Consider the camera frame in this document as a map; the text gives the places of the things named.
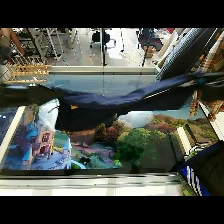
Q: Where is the navy blue garment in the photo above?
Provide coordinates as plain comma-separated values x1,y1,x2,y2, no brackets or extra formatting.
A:
37,71,224,133

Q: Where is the blue checked shirt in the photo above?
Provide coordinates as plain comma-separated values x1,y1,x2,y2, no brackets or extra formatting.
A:
155,28,218,82

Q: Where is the black and blue garment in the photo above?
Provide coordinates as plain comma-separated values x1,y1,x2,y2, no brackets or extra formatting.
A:
173,141,224,197

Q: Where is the person's forearm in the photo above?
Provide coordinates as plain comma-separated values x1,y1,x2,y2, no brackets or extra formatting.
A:
0,28,27,57

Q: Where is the brown striped garment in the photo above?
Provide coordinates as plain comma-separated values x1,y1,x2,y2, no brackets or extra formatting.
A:
189,30,224,122

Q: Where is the silver frame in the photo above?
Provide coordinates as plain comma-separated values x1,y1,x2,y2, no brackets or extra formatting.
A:
0,172,188,197

